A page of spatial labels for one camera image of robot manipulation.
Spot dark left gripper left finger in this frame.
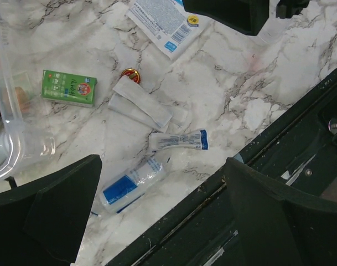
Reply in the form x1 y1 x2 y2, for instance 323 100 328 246
0 155 102 265

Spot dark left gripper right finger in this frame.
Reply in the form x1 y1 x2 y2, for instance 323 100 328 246
224 158 337 265

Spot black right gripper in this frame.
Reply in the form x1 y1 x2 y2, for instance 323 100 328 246
183 0 309 35

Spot clear plastic medicine box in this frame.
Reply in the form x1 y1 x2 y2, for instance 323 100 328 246
0 1 55 181

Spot blue white gauze dressing pack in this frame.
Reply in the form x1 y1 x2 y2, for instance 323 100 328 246
127 0 211 60

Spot white gauze roll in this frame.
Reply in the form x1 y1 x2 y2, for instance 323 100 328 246
98 153 172 214

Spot small blue white tube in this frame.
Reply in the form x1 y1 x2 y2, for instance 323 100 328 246
149 129 209 152

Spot small green medicine carton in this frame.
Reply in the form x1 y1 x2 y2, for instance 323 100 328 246
41 70 97 108

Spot white paper sachets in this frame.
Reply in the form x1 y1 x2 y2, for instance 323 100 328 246
108 76 188 133

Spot amber bottle orange cap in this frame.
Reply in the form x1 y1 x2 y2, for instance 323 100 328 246
15 86 31 113

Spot small red round tin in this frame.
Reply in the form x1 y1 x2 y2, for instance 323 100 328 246
121 68 141 84

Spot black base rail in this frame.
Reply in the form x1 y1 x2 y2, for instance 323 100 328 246
110 68 337 265

